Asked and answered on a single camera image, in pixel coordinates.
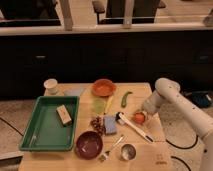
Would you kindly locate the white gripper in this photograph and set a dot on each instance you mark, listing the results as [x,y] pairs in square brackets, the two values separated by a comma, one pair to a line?
[150,108]

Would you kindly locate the red apple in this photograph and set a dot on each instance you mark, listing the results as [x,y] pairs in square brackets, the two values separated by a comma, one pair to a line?
[139,118]

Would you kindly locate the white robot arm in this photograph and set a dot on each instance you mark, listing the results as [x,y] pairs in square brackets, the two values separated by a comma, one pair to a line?
[201,122]

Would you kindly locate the orange bowl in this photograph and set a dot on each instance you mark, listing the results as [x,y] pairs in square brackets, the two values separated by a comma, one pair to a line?
[103,87]

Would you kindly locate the purple bowl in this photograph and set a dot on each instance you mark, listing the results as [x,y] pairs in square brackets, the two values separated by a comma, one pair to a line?
[89,145]

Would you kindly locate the white black kitchen tool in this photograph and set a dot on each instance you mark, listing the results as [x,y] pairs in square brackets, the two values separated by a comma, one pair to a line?
[122,119]

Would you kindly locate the green chili pepper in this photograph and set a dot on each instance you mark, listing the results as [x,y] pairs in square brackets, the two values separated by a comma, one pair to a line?
[124,99]

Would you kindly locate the blue sponge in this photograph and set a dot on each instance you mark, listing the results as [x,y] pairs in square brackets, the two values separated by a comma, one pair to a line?
[110,125]

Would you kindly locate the small metal cup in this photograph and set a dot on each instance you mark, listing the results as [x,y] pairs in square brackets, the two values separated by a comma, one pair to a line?
[128,152]

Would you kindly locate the yellow banana toy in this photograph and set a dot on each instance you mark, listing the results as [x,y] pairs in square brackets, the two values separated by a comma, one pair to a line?
[108,104]

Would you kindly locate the green lettuce toy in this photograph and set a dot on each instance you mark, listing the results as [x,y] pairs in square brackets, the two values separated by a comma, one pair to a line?
[99,106]

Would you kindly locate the brown grape bunch toy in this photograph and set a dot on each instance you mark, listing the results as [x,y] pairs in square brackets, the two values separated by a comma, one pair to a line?
[97,125]

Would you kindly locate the blue object on floor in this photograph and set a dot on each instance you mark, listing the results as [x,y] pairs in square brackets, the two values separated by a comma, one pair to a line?
[202,100]

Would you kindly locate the grey cloth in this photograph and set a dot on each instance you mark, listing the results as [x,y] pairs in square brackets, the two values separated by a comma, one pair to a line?
[74,92]

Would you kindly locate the wooden block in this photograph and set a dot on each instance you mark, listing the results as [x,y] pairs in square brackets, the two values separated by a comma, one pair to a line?
[64,115]

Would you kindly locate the green plastic tray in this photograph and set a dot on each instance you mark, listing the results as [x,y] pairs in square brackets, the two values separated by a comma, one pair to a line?
[45,131]

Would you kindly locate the white paper cup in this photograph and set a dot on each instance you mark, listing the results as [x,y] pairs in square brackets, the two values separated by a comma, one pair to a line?
[51,86]

